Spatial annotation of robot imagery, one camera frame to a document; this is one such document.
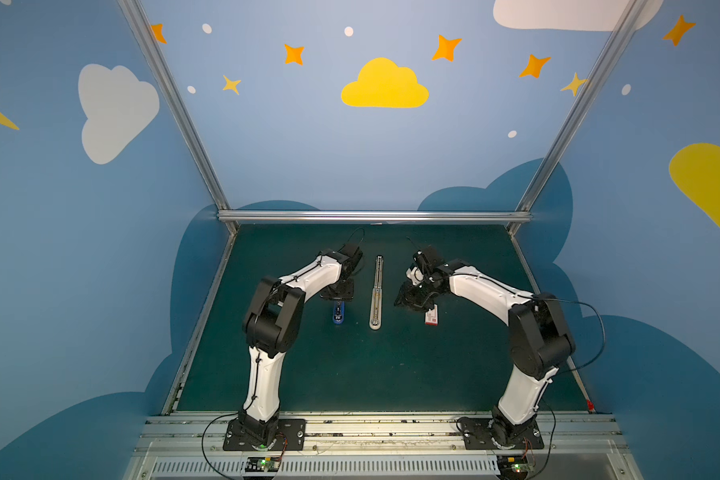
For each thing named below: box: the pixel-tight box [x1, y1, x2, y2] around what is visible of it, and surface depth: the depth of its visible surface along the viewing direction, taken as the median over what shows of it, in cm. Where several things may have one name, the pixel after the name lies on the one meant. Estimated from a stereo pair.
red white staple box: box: [425, 304, 438, 326], surface depth 97 cm
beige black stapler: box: [369, 255, 384, 331], surface depth 101 cm
